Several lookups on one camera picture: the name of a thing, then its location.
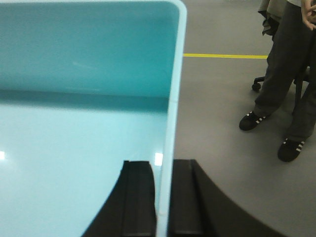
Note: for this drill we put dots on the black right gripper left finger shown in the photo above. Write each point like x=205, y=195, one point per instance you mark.
x=129, y=211

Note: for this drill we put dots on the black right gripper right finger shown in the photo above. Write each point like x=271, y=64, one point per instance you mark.
x=198, y=208

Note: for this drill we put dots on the light blue plastic bin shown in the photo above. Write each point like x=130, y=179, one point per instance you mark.
x=84, y=86

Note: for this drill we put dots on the black office chair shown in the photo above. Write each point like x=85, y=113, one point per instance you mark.
x=294, y=46

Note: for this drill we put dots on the standing person in grey trousers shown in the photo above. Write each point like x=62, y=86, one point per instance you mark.
x=304, y=117

